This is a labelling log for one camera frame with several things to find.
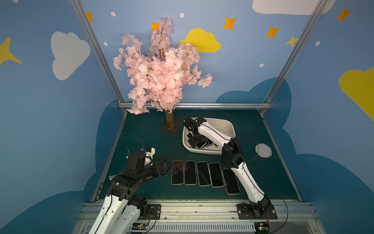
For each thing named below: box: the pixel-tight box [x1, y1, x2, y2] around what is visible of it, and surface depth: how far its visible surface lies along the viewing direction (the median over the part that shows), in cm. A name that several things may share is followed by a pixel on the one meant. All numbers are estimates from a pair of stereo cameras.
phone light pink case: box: [207, 162, 225, 188], surface depth 89 cm
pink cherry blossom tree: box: [112, 17, 213, 115], surface depth 68 cm
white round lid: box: [254, 143, 273, 158], surface depth 101 cm
